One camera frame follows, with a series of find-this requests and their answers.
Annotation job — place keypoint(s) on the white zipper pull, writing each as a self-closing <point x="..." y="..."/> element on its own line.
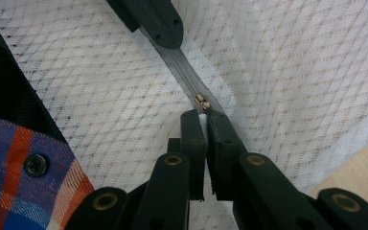
<point x="203" y="102"/>

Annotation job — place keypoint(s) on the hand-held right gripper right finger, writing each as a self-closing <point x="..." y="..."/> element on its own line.
<point x="225" y="150"/>

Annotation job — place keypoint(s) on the white knit zippered garment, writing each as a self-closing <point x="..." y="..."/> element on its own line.
<point x="284" y="80"/>

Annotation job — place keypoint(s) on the black ribbed cloth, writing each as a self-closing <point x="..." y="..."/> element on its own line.
<point x="6" y="83"/>

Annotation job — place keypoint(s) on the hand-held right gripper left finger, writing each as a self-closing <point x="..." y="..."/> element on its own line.
<point x="192" y="150"/>

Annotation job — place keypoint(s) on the plaid flannel shirt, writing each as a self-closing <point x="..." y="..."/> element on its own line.
<point x="9" y="179"/>

